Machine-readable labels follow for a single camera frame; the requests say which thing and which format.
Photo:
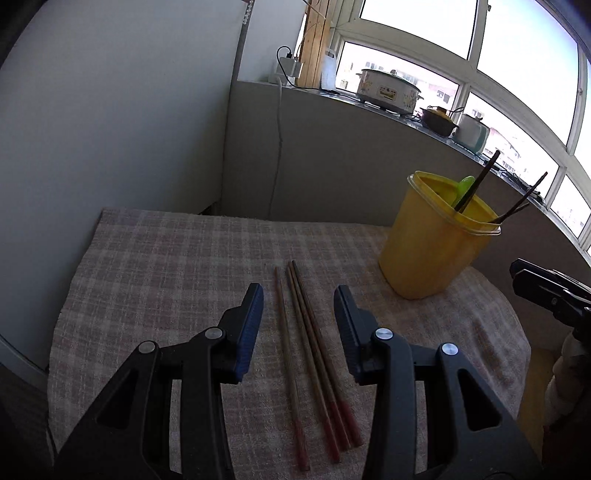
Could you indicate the white power strip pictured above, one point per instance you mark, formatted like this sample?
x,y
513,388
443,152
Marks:
x,y
277,79

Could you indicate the person's right forearm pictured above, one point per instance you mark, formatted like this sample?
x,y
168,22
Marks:
x,y
568,369

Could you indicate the white window frame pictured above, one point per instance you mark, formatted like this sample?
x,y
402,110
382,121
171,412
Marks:
x,y
406,50

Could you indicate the brown red-tipped chopstick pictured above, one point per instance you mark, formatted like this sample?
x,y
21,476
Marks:
x,y
314,323
289,360
313,369
322,369

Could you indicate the white charger plug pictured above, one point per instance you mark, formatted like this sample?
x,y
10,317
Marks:
x,y
292,67

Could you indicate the green plastic spoon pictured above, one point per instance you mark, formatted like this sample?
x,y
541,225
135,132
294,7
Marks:
x,y
464,184

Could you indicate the white floral slow cooker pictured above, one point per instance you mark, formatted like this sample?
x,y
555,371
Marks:
x,y
388,92

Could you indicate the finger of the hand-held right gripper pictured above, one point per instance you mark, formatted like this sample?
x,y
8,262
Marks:
x,y
533,281

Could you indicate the white cabinet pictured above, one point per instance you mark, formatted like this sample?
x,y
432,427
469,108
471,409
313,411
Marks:
x,y
115,115

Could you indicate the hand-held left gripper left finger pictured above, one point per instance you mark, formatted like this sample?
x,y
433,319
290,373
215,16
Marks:
x,y
249,332

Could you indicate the yellow plastic container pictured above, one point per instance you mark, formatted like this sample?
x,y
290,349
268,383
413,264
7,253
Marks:
x,y
425,249

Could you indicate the brown clay pot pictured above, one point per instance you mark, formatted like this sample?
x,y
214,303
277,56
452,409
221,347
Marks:
x,y
438,122

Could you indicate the mint green kettle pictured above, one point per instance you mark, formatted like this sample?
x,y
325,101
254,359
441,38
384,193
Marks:
x,y
473,136

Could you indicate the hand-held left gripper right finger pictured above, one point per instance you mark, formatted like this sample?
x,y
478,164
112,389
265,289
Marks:
x,y
348,332

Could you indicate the wooden slat board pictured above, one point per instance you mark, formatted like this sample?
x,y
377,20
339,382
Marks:
x,y
314,46

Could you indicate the pink checked cloth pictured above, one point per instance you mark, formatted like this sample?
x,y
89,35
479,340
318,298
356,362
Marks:
x,y
161,258

